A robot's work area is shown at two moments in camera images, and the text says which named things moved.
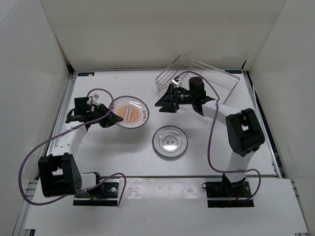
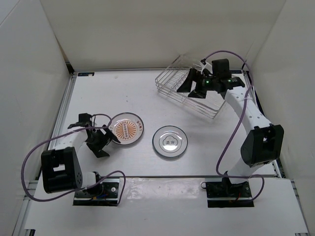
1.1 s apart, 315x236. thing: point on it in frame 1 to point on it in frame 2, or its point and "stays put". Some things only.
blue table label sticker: [85, 73] stays put
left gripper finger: [111, 118] to [110, 136]
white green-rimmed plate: [170, 141] stays put
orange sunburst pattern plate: [134, 110] to [127, 128]
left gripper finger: [110, 120] to [98, 152]
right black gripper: [167, 102] to [195, 76]
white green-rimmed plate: [170, 144] stays put
